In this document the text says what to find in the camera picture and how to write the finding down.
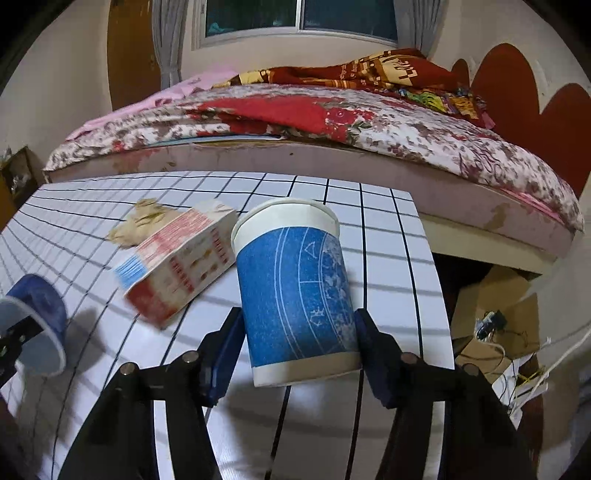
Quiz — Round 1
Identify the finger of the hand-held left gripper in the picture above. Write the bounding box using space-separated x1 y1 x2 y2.
0 315 38 389

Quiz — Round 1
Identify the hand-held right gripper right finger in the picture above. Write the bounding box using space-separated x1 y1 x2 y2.
353 308 539 480

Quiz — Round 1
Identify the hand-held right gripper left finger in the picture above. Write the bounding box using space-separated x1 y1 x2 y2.
58 307 245 480

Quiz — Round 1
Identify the blue paper cup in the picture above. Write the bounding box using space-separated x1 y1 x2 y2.
0 274 69 377
231 198 362 388

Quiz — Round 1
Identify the red and white carton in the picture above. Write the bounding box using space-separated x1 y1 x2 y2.
113 199 239 330

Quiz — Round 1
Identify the cardboard box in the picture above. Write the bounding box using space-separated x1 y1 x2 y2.
450 265 542 371

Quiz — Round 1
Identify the crumpled brown paper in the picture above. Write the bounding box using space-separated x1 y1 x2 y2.
107 198 184 248

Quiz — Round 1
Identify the white router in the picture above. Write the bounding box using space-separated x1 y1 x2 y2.
492 359 551 418

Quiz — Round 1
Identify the wooden cabinet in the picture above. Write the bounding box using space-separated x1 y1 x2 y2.
0 147 48 219

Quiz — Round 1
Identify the white grid table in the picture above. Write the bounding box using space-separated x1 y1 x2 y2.
0 171 451 480

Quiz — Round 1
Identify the floral bed sheet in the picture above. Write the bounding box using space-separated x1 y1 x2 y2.
44 85 585 234

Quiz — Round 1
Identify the colourful printed pillow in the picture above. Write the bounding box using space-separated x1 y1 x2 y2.
396 85 486 121

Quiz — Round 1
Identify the pink blanket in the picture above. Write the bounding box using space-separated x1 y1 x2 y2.
65 65 242 142

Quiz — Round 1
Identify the red printed blanket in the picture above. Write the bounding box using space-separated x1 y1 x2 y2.
217 48 496 131

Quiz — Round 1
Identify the red scalloped headboard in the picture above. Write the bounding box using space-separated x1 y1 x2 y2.
450 43 591 205

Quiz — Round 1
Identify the wooden door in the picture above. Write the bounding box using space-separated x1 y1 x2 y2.
107 0 162 112

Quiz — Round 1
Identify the grey curtain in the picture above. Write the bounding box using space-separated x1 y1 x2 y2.
410 0 447 64
152 0 186 91

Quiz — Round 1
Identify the window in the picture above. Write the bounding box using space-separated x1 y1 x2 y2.
194 0 400 48

